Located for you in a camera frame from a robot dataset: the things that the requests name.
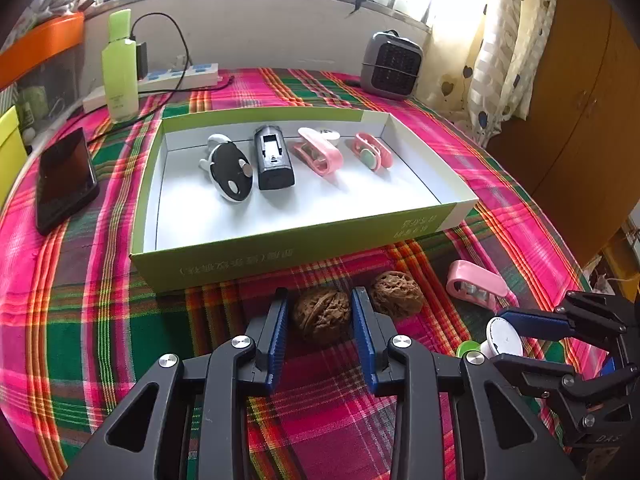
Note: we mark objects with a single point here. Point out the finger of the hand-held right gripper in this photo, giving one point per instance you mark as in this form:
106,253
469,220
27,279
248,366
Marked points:
540,375
540,322

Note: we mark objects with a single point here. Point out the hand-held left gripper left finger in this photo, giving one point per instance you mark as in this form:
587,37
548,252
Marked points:
275,345

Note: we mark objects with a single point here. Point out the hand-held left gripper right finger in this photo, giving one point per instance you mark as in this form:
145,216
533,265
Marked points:
364,340

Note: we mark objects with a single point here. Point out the white round disc holder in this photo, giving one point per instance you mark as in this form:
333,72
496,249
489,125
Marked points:
504,338

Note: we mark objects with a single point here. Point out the smooth brown walnut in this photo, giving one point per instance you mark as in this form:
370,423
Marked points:
322,316

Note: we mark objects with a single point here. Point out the green and white cardboard box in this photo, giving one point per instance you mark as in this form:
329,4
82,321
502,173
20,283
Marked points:
325,220

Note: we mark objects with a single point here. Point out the black and white whale-shaped gadget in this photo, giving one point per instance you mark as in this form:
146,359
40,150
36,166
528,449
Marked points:
227,170

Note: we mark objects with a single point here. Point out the pink clip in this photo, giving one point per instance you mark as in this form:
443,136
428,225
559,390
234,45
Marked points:
322,155

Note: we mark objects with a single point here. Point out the wrinkled dark brown walnut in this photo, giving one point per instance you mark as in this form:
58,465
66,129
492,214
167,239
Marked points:
397,294

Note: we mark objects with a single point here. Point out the small green cap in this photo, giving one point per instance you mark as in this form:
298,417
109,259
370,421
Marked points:
469,348

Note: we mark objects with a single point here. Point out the pink tape dispenser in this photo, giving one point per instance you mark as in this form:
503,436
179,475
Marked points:
475,280

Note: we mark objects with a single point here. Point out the plaid tablecloth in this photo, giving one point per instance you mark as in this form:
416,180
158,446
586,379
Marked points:
100,335

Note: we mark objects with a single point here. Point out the black rectangular device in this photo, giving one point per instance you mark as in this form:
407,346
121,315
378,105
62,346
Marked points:
274,160

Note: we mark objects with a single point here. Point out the pink and green oval gadget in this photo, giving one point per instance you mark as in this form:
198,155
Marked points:
371,154

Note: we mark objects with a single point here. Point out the small white piece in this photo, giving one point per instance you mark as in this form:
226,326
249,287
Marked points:
331,135

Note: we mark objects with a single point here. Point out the brown wooden wardrobe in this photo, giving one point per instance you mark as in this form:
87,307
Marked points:
575,110

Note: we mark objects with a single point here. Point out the black smartphone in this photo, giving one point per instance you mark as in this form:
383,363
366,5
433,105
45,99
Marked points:
65,180

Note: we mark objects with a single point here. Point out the heart-patterned curtain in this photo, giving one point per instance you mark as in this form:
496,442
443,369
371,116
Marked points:
500,50

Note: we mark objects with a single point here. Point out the grey small heater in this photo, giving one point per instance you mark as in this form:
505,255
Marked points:
392,65

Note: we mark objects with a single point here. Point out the white power strip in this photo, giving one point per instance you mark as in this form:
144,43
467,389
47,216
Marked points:
200,76

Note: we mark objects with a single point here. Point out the light green bottle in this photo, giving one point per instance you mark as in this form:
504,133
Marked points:
120,80

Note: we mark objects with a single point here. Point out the black charger plug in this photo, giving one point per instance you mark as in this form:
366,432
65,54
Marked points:
141,60

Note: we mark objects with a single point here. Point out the yellow cardboard box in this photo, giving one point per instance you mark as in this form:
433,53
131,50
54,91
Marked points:
10,155

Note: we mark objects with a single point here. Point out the green round thing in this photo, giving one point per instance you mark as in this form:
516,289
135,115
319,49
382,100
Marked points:
32,105

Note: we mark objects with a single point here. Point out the clear storage bin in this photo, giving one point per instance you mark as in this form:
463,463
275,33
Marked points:
60,75

